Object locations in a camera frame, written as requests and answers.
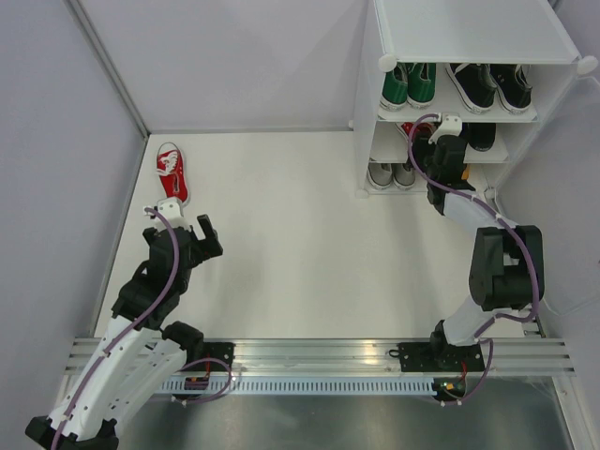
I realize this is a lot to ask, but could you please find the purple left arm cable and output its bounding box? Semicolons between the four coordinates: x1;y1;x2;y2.
49;205;181;450

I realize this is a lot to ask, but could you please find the red sneaker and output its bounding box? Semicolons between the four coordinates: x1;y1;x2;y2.
395;122;436;144
156;142;189;206

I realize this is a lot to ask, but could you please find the green sneaker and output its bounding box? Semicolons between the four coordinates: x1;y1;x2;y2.
380;63;408;112
407;63;437;109

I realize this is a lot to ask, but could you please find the aluminium corner frame post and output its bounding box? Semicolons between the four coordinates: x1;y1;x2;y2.
64;0;150;142

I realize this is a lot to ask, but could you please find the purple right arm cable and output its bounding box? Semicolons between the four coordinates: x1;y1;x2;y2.
406;111;540;408

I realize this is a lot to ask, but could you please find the aluminium mounting rail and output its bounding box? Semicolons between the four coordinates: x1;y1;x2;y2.
65;336;578;376

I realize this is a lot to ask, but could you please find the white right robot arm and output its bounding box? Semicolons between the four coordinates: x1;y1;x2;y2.
410;135;545;370

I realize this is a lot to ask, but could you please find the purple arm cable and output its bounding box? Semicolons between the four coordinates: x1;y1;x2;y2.
49;205;181;450
406;111;540;408

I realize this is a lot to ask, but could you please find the white slotted cable duct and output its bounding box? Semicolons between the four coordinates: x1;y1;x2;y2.
156;377;437;397

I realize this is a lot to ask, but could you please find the white shoe cabinet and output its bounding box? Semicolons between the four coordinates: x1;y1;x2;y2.
349;0;600;316

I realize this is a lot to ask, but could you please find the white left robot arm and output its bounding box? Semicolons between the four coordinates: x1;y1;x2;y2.
25;208;223;449

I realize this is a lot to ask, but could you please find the orange sneaker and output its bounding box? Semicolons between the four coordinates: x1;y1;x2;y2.
461;164;470;181

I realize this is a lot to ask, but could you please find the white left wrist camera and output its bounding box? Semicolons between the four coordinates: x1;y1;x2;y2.
143;197;192;233

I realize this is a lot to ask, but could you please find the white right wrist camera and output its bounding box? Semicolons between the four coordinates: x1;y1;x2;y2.
428;112;462;144

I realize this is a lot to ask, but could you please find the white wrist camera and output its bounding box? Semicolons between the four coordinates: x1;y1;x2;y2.
428;112;462;144
143;197;192;233

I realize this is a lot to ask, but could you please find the grey sneaker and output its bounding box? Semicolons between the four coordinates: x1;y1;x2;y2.
393;162;416;190
367;162;393;190

